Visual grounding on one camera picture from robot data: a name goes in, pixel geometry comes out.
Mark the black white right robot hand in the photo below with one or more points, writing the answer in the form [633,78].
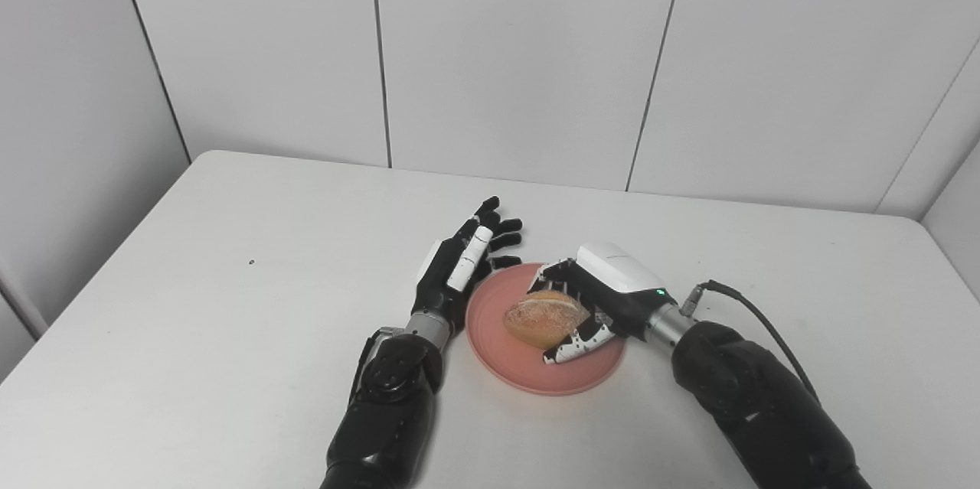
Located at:
[620,282]

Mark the golden bread roll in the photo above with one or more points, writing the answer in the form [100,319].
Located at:
[545,318]

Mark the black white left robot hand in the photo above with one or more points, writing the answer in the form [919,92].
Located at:
[452,275]

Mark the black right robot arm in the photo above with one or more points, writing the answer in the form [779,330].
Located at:
[758,405]

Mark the pink round plate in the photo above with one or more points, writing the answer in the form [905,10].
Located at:
[528,366]

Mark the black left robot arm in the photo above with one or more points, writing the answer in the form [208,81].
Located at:
[390,412]

